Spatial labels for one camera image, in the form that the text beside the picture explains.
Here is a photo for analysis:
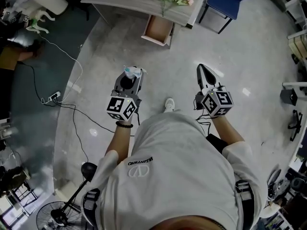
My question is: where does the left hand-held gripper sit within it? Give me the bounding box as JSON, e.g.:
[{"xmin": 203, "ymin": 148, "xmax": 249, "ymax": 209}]
[{"xmin": 106, "ymin": 68, "xmax": 146, "ymax": 122}]

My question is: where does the black bead bracelet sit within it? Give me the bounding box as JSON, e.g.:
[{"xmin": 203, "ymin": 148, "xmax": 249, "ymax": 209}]
[{"xmin": 115, "ymin": 120, "xmax": 134, "ymax": 129}]

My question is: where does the black floor cable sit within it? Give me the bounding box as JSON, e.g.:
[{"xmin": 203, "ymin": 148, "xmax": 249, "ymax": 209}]
[{"xmin": 17, "ymin": 60, "xmax": 135, "ymax": 164}]

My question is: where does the white cat figurine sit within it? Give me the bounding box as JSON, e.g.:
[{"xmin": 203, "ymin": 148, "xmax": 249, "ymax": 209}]
[{"xmin": 25, "ymin": 8, "xmax": 57, "ymax": 35}]

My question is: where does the person's white shoe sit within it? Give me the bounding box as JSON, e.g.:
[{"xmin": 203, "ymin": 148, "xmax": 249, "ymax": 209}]
[{"xmin": 164, "ymin": 97, "xmax": 175, "ymax": 113}]

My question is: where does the white power strip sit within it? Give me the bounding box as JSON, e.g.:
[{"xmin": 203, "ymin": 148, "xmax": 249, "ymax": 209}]
[{"xmin": 41, "ymin": 91, "xmax": 61, "ymax": 104}]

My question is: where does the wooden desk drawer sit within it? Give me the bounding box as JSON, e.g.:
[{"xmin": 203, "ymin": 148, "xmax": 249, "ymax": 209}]
[{"xmin": 141, "ymin": 14, "xmax": 176, "ymax": 48}]

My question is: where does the black floor fan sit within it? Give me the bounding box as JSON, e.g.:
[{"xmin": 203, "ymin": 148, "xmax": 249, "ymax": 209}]
[{"xmin": 35, "ymin": 162, "xmax": 98, "ymax": 230}]

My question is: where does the black folding stand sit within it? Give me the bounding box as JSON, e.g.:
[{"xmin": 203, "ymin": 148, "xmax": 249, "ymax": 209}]
[{"xmin": 287, "ymin": 109, "xmax": 304, "ymax": 142}]

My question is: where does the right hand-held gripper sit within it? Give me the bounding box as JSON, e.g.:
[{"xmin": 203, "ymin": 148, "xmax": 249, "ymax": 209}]
[{"xmin": 194, "ymin": 63, "xmax": 235, "ymax": 118}]

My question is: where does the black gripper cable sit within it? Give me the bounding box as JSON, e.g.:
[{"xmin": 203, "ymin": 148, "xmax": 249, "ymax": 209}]
[{"xmin": 195, "ymin": 109, "xmax": 213, "ymax": 139}]

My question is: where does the black square box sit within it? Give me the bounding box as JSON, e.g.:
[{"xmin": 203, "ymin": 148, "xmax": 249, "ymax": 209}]
[{"xmin": 280, "ymin": 88, "xmax": 299, "ymax": 106}]

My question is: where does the blue chair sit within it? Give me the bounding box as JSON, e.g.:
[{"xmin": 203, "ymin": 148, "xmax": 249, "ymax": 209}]
[{"xmin": 198, "ymin": 0, "xmax": 252, "ymax": 35}]

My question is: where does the white cable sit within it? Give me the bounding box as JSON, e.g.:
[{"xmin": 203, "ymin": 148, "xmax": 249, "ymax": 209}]
[{"xmin": 37, "ymin": 33, "xmax": 84, "ymax": 104}]

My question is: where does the person's white shirt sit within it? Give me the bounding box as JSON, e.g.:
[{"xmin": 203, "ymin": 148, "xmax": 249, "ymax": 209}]
[{"xmin": 80, "ymin": 111, "xmax": 268, "ymax": 230}]

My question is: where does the brown cardboard box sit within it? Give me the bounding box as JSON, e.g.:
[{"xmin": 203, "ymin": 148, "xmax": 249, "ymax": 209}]
[{"xmin": 0, "ymin": 46, "xmax": 21, "ymax": 71}]

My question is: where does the white blue item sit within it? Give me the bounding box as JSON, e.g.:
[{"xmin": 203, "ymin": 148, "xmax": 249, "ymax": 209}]
[{"xmin": 122, "ymin": 65, "xmax": 143, "ymax": 80}]

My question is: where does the black harness strap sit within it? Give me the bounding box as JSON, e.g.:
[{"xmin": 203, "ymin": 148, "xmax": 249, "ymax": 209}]
[
  {"xmin": 234, "ymin": 179, "xmax": 255, "ymax": 225},
  {"xmin": 82, "ymin": 188, "xmax": 101, "ymax": 225}
]

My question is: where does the person's left forearm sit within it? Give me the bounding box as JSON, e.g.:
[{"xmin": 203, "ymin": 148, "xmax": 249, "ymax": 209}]
[{"xmin": 104, "ymin": 120, "xmax": 135, "ymax": 165}]

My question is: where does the person's right forearm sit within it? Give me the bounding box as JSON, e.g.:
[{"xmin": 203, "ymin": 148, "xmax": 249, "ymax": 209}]
[{"xmin": 211, "ymin": 115, "xmax": 246, "ymax": 145}]

